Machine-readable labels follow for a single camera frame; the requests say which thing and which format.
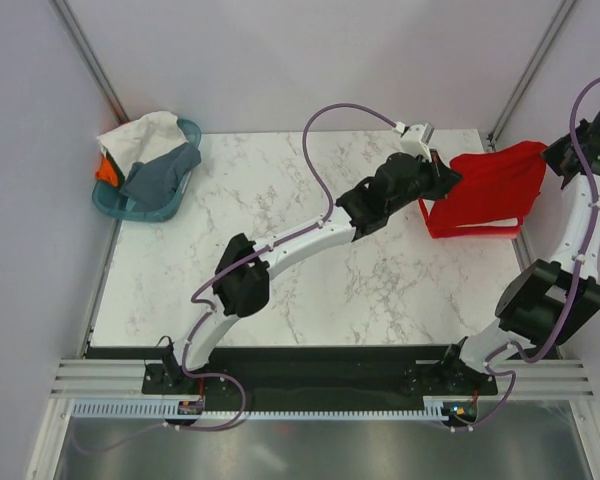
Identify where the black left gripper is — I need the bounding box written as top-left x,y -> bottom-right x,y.
387,150 -> 461,216

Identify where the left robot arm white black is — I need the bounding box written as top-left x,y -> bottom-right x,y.
164,152 -> 462,393

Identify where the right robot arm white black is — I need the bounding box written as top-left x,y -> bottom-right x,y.
437,110 -> 600,394

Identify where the folded white t shirt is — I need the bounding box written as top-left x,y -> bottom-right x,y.
483,218 -> 519,228

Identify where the grey blue t shirt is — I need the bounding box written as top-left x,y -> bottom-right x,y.
120,142 -> 201,214

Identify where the crumpled white t shirt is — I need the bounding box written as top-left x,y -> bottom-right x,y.
97,111 -> 187,175

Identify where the teal plastic basket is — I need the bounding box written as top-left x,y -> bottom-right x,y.
92,111 -> 201,222

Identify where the orange t shirt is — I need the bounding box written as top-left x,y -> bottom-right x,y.
95,155 -> 121,188

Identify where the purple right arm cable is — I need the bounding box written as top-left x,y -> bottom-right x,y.
442,73 -> 600,434

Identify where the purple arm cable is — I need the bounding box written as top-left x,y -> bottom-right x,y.
70,102 -> 406,455
442,73 -> 600,434

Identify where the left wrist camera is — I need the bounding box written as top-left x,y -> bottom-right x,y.
394,122 -> 435,161

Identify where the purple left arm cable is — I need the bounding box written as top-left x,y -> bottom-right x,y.
70,102 -> 406,455

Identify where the right aluminium frame post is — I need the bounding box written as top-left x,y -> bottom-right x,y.
480,0 -> 579,151

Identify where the aluminium frame post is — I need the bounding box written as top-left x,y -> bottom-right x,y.
480,0 -> 579,151
49,0 -> 129,124

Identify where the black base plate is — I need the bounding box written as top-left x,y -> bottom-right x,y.
86,344 -> 498,412

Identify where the white slotted cable duct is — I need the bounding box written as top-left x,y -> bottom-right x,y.
71,398 -> 449,422

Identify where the left aluminium frame post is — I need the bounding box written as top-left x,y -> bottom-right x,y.
49,0 -> 129,124

